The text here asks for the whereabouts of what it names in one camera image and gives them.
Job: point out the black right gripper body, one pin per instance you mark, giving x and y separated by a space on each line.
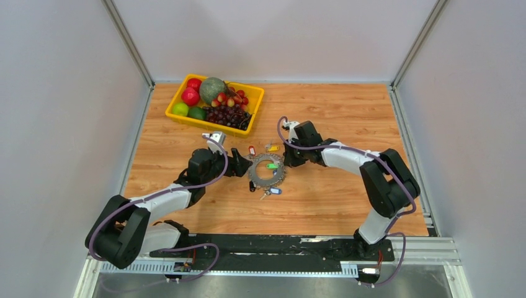
295 157

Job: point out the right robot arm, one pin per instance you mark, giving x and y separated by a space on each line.
390 186

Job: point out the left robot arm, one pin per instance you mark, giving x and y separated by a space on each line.
127 228

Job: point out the red key tag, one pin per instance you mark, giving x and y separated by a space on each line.
251 151

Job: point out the dark purple grape bunch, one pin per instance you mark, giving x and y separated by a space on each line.
232 117

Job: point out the dark green lime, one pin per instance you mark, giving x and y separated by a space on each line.
197 113

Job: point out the red grape bunch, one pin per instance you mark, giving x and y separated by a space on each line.
231 98

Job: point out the yellow plastic fruit tray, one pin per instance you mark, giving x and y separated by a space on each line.
253 93

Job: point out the light green apple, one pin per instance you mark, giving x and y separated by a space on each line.
180 109

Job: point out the green melon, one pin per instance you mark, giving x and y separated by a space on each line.
210 89

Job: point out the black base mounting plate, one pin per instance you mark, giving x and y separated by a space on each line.
306 253

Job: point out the red apple lower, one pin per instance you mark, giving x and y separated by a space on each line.
190 97

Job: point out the red apple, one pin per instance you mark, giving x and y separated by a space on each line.
190 97
194 83

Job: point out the red apple upper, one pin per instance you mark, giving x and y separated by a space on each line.
194 83

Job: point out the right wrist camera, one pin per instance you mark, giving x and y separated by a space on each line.
289 126

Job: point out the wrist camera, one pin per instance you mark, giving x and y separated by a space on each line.
289 126
215 141

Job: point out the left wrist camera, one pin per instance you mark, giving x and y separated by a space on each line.
215 141

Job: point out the blue key tag outside ring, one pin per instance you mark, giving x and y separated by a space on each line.
275 190

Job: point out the aluminium frame rail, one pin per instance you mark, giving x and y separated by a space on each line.
408 251

